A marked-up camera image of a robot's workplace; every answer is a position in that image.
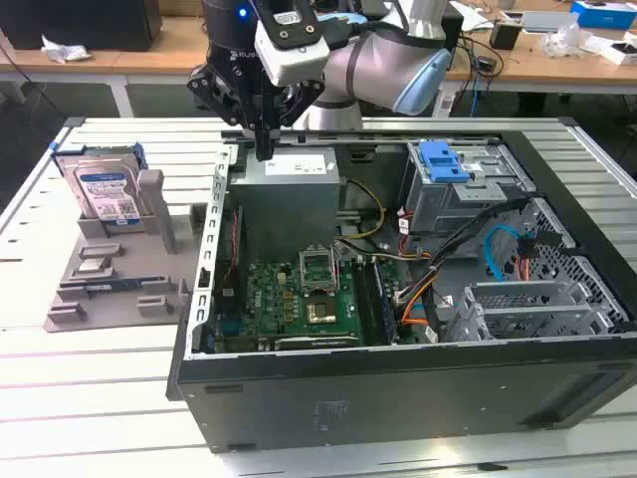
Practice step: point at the grey power supply unit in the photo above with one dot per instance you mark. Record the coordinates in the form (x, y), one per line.
(283, 209)

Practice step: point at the CPU socket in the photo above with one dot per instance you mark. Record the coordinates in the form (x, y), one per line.
(321, 311)

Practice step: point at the large black box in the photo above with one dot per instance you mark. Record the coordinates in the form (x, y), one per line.
(74, 22)

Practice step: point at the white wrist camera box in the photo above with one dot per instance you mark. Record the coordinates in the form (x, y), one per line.
(298, 60)

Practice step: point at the small black cube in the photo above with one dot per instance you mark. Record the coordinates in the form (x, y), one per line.
(505, 36)

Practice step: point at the wooden desk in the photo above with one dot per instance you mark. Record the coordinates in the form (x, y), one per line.
(149, 62)

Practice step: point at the clear plastic bag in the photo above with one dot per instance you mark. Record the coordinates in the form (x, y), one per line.
(565, 40)

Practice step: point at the crumpled white paper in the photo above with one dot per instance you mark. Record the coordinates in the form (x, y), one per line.
(62, 50)

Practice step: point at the metal drive cage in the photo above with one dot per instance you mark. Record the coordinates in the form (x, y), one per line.
(448, 204)

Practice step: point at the blue plastic drive carrier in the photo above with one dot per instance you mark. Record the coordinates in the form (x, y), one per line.
(443, 164)

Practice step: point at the white box with black insert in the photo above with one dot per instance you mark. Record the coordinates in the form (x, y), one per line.
(619, 52)

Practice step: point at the hard disk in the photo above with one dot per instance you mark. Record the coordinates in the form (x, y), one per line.
(102, 189)

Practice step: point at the green motherboard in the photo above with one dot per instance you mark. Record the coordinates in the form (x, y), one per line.
(274, 299)

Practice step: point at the black open PC case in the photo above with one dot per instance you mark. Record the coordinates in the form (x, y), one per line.
(378, 398)

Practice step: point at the blue RAM stick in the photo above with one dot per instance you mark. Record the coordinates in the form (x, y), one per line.
(112, 285)

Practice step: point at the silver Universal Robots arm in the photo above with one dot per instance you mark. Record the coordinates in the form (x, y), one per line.
(368, 70)

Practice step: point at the grey parts rack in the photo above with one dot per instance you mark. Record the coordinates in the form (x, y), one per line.
(134, 254)

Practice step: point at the grey flat device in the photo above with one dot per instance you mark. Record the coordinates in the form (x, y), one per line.
(550, 21)

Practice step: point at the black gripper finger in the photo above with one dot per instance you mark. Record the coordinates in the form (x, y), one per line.
(211, 92)
(303, 102)

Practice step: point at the black RAM slot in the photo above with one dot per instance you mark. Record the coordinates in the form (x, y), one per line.
(365, 304)

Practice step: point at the blue cardboard box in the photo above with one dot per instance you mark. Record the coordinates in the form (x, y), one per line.
(604, 14)

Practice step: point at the black desktop computer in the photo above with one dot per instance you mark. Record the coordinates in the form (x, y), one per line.
(453, 30)

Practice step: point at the installed RAM stick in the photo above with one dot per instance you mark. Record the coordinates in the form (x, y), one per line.
(385, 304)

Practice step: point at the silver CPU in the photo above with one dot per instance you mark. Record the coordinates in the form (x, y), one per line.
(95, 266)

